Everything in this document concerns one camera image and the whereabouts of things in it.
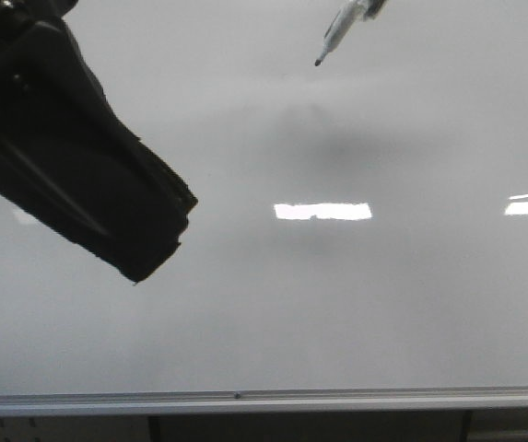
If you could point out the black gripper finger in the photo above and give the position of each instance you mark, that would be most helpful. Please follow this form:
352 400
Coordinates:
67 159

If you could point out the white marker with black cap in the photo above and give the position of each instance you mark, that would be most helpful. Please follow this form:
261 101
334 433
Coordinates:
349 13

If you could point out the white whiteboard with aluminium frame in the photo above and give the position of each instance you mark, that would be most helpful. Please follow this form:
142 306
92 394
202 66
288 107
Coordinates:
360 240

